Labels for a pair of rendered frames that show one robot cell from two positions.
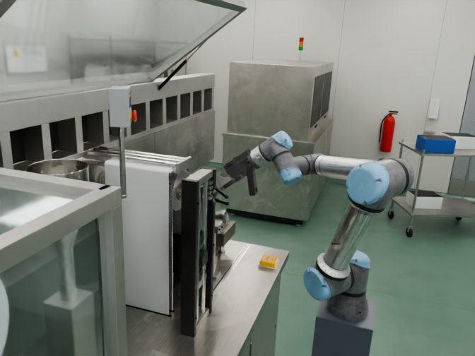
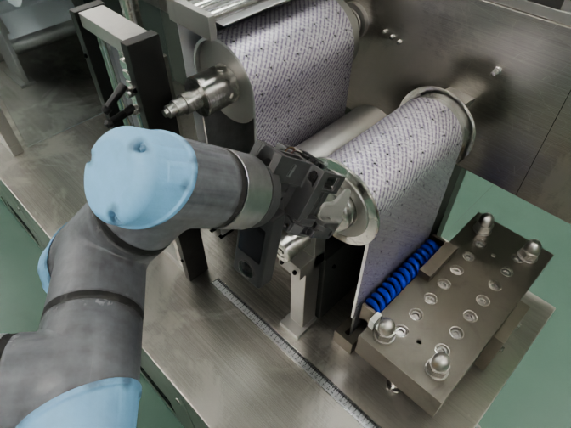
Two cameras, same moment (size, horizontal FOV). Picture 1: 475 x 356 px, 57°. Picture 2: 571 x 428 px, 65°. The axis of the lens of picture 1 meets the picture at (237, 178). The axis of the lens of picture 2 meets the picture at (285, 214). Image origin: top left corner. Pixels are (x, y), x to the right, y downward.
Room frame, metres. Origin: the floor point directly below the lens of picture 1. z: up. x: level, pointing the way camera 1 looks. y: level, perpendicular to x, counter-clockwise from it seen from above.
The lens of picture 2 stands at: (1.80, -0.33, 1.72)
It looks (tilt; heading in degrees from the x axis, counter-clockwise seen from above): 47 degrees down; 117
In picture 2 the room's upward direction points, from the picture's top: straight up
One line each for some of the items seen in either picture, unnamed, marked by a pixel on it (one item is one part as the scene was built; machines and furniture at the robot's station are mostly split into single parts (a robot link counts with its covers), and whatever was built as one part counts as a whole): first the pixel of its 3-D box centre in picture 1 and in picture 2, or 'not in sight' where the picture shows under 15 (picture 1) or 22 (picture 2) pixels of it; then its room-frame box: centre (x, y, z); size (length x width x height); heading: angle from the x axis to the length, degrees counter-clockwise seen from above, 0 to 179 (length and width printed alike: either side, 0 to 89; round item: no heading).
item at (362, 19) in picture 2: (109, 179); (342, 25); (1.51, 0.47, 1.34); 0.07 x 0.07 x 0.07; 72
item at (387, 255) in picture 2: not in sight; (398, 250); (1.75, 0.21, 1.08); 0.23 x 0.01 x 0.18; 72
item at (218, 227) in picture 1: (213, 242); (299, 280); (1.61, 0.09, 1.05); 0.06 x 0.05 x 0.31; 72
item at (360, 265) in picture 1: (351, 269); not in sight; (1.41, -0.43, 1.07); 0.13 x 0.12 x 0.14; 127
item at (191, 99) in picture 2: not in sight; (180, 105); (1.39, 0.11, 1.34); 0.06 x 0.03 x 0.03; 72
